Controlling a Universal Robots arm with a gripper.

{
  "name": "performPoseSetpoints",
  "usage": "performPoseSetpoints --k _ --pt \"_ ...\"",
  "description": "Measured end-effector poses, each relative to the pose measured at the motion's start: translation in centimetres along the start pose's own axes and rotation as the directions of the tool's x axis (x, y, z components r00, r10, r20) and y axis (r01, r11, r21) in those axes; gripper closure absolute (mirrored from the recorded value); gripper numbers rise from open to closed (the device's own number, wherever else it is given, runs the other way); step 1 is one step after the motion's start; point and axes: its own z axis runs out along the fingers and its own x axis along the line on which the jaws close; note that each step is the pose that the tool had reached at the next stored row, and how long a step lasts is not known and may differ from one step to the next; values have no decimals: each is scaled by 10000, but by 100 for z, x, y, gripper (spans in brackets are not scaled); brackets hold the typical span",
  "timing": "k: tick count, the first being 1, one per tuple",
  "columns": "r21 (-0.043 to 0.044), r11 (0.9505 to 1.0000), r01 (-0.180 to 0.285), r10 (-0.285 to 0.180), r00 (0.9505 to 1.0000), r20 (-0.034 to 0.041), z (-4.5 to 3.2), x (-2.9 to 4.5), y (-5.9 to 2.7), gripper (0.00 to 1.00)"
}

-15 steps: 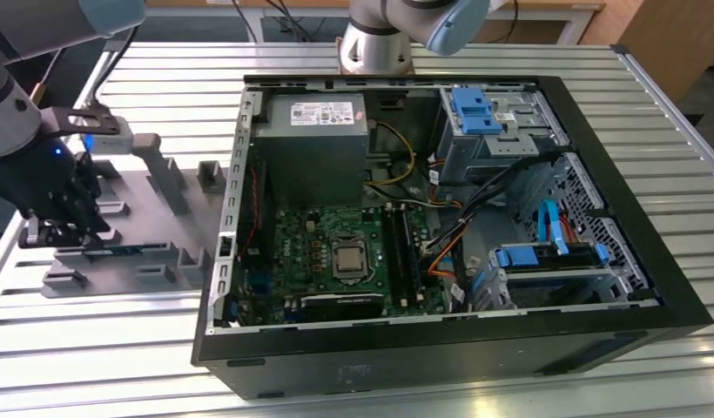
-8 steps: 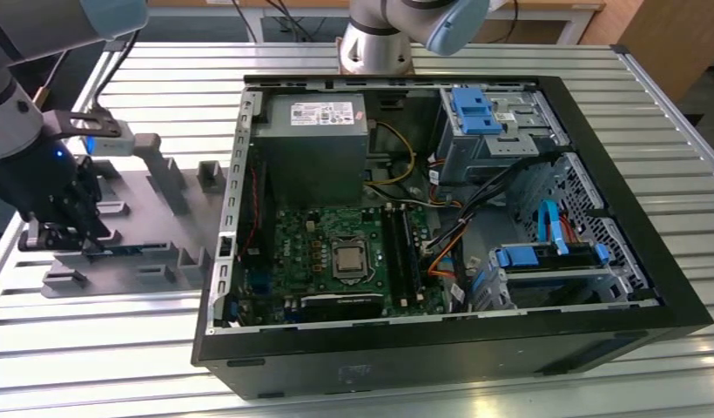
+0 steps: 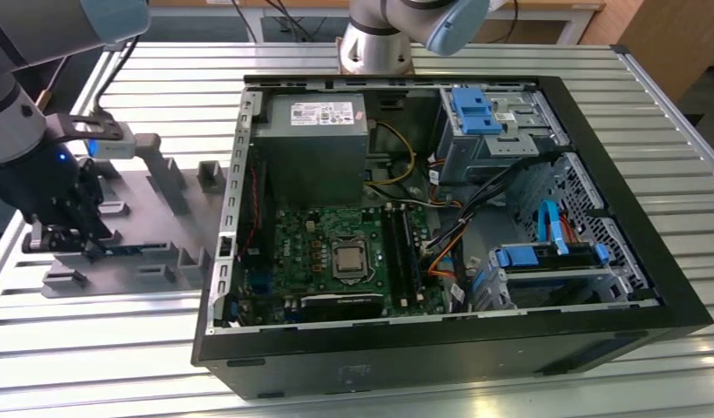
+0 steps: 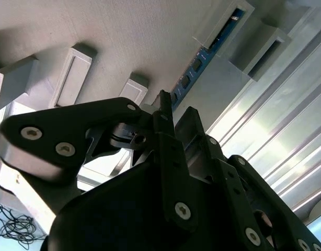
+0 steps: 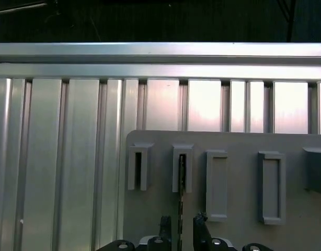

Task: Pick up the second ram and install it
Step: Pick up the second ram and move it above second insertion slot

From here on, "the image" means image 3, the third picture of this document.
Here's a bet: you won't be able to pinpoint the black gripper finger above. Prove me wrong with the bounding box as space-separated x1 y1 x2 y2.
42 193 123 262

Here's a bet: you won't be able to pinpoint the grey parts rack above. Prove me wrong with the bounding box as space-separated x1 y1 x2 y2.
19 132 216 300

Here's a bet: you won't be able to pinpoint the green motherboard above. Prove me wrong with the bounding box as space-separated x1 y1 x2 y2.
239 204 438 326

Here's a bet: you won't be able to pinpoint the grey power supply unit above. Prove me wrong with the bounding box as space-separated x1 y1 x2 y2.
251 93 370 208

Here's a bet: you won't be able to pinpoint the silver CPU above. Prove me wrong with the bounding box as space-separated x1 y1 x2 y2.
331 246 368 274

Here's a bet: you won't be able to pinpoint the CPU socket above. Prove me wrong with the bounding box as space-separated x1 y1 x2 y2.
326 234 376 287

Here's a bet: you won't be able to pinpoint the black graphics card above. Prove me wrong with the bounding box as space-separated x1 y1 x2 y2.
298 292 388 324

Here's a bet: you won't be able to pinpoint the black PC case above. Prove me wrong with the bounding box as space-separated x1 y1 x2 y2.
191 73 714 400

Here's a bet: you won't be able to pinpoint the blue drive bay latch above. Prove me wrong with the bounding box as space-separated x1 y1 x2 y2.
451 86 508 137

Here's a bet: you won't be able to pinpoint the silver drive cage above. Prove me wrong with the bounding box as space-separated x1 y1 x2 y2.
438 85 571 186

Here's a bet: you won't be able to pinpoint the blue disk carrier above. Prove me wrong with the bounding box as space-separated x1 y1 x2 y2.
492 243 612 280

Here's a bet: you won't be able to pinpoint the white framed desk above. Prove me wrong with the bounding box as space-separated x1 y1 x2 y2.
239 0 606 44

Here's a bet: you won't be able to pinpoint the wooden cabinet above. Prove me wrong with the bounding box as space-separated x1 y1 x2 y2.
586 0 714 104

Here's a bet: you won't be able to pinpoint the black camera bracket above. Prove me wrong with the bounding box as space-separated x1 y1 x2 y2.
46 113 124 141

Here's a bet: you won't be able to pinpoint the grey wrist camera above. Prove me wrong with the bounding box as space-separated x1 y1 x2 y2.
91 123 139 160

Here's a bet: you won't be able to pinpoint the red black twisted wire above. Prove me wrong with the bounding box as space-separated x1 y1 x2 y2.
239 165 267 262

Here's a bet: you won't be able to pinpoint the yellow power wires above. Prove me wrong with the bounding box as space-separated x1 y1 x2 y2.
366 121 418 187

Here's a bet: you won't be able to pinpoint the orange red power wires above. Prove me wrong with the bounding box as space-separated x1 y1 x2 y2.
427 234 472 280

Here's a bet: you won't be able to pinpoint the black cable bundle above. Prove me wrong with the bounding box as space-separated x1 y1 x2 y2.
426 150 567 258

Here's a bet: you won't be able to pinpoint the blue flat data cable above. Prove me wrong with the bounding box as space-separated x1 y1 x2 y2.
536 199 571 256

